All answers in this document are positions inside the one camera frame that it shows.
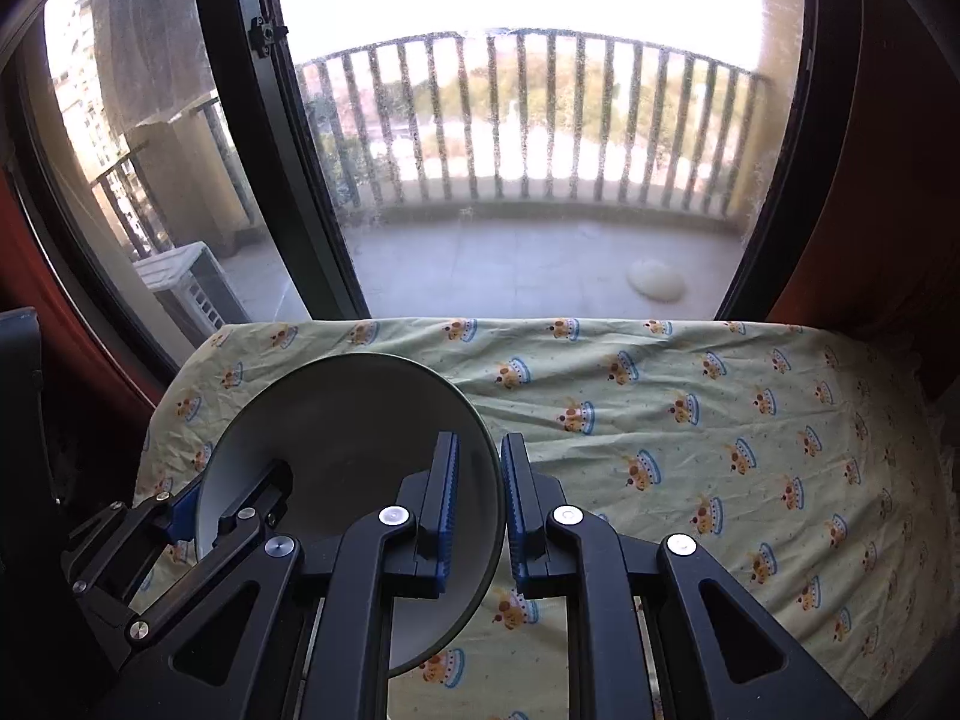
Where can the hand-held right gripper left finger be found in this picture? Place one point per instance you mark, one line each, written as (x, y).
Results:
(442, 510)

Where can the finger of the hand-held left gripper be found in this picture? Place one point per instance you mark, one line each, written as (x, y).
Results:
(255, 502)
(184, 517)

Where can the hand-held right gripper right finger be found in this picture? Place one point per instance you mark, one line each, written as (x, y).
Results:
(514, 517)

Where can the large floral ceramic bowl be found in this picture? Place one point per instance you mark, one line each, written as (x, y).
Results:
(337, 427)

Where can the yellow printed tablecloth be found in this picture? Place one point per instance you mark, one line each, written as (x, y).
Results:
(675, 465)

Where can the red curtain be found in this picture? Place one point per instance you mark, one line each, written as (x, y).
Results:
(885, 165)
(45, 255)

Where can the white air conditioner unit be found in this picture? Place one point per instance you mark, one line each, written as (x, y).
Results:
(187, 285)

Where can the white round lump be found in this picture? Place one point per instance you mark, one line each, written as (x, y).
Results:
(658, 279)

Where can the balcony railing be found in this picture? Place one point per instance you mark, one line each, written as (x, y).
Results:
(525, 120)
(150, 187)

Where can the black window frame post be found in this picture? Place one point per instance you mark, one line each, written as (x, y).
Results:
(292, 165)
(780, 127)

